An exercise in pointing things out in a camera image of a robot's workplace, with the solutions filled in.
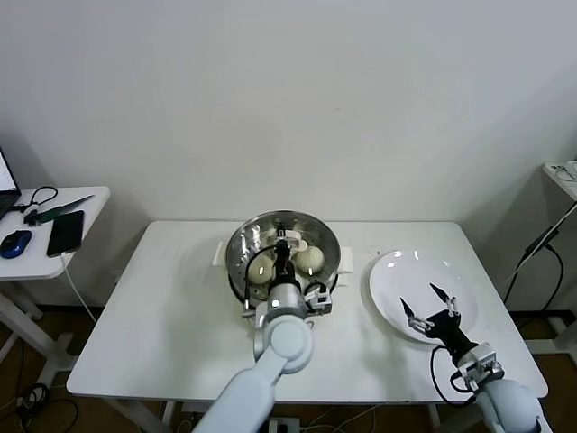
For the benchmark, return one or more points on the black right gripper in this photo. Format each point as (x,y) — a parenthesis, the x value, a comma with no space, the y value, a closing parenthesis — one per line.
(448,331)

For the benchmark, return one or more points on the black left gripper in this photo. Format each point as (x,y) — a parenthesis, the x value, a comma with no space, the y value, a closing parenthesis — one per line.
(281,264)

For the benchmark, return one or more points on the white steamed baozi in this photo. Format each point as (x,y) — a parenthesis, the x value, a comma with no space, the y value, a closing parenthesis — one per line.
(258,270)
(311,259)

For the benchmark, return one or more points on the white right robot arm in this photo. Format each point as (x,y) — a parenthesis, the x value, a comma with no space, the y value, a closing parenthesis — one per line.
(509,406)

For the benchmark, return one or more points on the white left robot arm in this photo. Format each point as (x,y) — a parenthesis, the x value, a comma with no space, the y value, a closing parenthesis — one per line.
(284,343)

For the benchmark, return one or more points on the stainless steel steamer basket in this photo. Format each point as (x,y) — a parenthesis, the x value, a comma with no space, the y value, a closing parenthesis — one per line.
(345,259)

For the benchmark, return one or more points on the white round plate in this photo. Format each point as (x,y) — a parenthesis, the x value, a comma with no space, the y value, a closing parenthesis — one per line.
(392,288)

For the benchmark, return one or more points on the grey floor power strip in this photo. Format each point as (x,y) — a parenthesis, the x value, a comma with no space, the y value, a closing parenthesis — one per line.
(286,426)

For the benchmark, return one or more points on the white shelf with clutter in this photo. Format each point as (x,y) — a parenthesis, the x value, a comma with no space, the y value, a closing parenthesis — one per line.
(559,176)

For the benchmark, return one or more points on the white side table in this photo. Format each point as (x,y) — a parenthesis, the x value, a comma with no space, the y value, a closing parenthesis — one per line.
(90,198)

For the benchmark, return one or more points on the black smartphone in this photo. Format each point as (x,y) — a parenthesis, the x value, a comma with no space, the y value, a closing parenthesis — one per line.
(64,233)

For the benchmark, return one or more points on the green circuit board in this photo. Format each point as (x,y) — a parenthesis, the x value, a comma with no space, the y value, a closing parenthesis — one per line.
(58,209)

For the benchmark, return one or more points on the blue computer mouse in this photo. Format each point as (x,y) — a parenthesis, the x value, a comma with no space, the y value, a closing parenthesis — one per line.
(14,243)

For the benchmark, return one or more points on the black laptop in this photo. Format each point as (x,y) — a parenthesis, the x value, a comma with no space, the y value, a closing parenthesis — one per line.
(4,200)

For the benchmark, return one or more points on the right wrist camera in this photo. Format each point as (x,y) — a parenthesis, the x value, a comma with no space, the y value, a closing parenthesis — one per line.
(480,367)

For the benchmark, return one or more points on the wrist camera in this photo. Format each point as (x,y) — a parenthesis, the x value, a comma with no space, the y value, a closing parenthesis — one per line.
(480,367)
(321,298)

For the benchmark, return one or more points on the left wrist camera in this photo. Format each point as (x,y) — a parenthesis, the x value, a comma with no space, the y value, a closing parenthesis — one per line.
(321,298)

